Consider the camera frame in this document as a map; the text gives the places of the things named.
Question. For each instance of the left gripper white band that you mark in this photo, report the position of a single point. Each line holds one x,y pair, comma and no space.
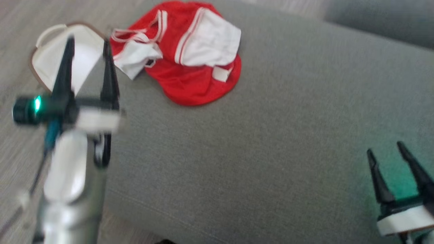
95,118

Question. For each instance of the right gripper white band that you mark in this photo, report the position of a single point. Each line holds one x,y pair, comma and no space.
403,218

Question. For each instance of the red and white jersey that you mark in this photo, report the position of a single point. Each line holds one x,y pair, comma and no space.
196,81

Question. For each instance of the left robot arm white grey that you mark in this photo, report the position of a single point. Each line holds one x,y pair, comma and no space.
67,169

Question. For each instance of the white container brown rim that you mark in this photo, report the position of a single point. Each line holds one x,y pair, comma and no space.
86,51

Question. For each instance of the large grey sofa seat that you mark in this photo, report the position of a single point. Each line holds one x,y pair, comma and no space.
254,152

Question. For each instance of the grey sofa seat cushion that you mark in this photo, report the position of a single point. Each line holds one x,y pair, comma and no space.
390,20

